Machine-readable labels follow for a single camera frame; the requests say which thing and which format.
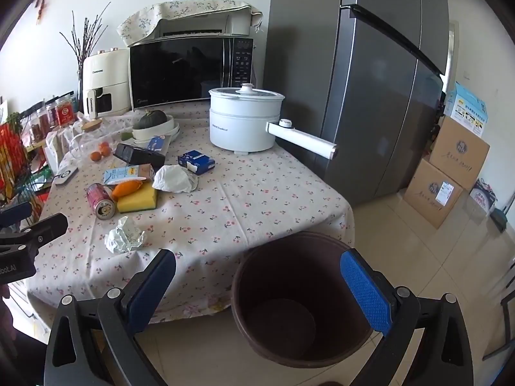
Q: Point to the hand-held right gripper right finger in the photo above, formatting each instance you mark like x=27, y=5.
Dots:
x=364, y=293

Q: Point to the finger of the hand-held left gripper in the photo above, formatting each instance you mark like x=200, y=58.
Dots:
x=14, y=214
x=40, y=228

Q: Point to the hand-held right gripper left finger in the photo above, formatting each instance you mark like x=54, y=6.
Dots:
x=151, y=291

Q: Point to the white paper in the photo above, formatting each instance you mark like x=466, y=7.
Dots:
x=122, y=237

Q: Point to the red drink can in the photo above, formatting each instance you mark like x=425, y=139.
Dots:
x=98, y=201

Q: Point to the brown trash bin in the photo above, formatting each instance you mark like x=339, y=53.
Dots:
x=281, y=273

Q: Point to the yellow sponge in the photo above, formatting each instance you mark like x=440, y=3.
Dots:
x=139, y=202

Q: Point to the orange peel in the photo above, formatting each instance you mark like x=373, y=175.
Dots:
x=126, y=188

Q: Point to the small drink carton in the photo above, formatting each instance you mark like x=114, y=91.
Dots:
x=124, y=173

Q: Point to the white plastic bag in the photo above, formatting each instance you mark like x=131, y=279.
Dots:
x=173, y=179

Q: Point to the black plastic food tray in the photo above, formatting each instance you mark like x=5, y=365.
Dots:
x=136, y=153

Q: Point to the red yellow snack packet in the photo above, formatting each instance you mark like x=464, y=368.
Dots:
x=8, y=157

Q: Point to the white paper bag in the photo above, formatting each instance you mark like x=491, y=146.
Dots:
x=54, y=148

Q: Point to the clear spice jar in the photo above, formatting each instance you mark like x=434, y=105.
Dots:
x=51, y=114
x=39, y=124

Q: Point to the glass teapot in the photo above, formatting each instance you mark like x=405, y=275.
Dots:
x=86, y=144

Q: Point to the red label jar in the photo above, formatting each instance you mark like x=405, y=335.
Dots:
x=65, y=111

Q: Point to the large cardboard box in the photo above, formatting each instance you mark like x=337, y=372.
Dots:
x=434, y=197

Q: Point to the cherry print tablecloth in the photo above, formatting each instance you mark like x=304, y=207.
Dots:
x=241, y=209

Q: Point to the small green fruit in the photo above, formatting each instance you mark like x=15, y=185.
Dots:
x=126, y=136

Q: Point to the blue white small box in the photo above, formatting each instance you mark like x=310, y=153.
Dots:
x=195, y=161

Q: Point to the printed bag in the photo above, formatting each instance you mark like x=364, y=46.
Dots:
x=483, y=199

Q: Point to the dark green squash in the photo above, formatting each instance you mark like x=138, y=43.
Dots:
x=153, y=120

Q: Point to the cream air fryer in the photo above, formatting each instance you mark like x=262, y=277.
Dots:
x=106, y=72

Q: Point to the white electric pot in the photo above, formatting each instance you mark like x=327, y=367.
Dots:
x=241, y=128

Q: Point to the dried branches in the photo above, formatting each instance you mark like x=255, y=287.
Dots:
x=86, y=40

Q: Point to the grey refrigerator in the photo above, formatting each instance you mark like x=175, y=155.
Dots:
x=362, y=88

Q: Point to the black microwave oven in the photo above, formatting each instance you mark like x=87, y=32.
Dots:
x=181, y=72

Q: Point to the blue white carton box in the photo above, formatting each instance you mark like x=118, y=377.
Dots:
x=466, y=108

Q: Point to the glass pot lid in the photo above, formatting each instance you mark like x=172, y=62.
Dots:
x=247, y=90

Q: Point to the white countertop appliance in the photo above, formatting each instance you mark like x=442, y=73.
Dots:
x=193, y=25

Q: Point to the floral cover cloth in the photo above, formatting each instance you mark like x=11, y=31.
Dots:
x=181, y=10

